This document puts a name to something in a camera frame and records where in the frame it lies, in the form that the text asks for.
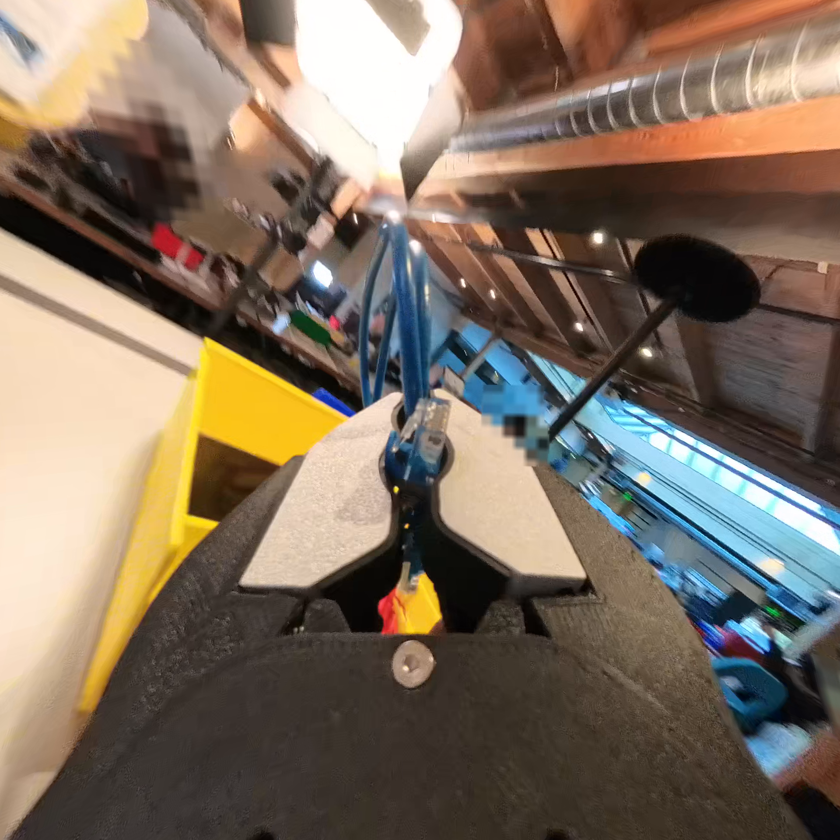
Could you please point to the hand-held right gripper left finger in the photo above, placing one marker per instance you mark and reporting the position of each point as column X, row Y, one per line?
column 321, row 512

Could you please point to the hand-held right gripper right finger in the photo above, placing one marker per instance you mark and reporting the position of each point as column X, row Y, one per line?
column 505, row 518

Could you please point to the yellow plastic bin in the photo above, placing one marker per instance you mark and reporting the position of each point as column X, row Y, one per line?
column 256, row 407

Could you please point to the black bin divider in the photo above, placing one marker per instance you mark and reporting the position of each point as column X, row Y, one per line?
column 223, row 479

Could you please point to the blue plastic bin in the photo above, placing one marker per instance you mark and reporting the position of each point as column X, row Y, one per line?
column 331, row 401

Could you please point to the small green bin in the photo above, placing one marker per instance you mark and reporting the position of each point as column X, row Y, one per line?
column 312, row 327

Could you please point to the blue chair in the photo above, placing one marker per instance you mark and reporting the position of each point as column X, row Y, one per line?
column 748, row 692

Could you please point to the black round disc on pole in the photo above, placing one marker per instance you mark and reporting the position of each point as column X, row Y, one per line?
column 695, row 279

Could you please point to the small red bin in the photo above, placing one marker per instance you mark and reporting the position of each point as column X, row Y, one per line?
column 172, row 244

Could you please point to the studio light panel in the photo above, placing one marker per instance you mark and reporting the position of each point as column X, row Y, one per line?
column 367, row 65

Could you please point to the instruction sheet stand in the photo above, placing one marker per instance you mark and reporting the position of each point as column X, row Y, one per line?
column 46, row 46

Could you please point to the silver ventilation duct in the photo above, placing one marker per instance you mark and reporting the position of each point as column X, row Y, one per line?
column 656, row 92

